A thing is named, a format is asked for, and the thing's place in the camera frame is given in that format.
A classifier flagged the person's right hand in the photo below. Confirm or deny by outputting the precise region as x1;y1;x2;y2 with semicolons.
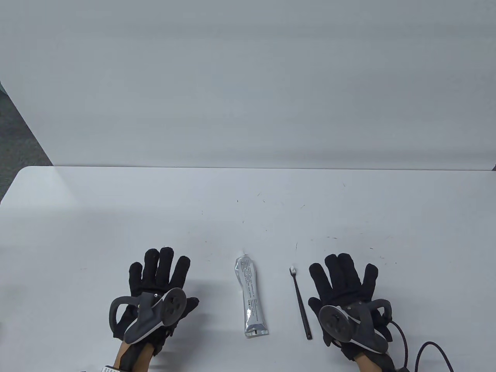
308;253;393;361

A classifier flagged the person's left hand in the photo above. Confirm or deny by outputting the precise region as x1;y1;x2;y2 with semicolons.
116;247;200;355

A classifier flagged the black toothbrush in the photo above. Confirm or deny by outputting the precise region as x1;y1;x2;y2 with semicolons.
289;266;313;341

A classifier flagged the silver toothpaste tube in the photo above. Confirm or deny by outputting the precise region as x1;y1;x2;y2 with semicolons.
234;251;269;339

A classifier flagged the person's left forearm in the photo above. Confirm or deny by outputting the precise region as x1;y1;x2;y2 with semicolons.
114;341;154;372

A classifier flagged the person's right forearm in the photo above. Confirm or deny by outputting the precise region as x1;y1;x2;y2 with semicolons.
356;355;382;372

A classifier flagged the white backdrop panel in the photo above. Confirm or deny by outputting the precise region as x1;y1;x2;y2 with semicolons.
0;0;496;171

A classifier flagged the black cable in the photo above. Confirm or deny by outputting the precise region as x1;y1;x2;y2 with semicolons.
387;319;454;372

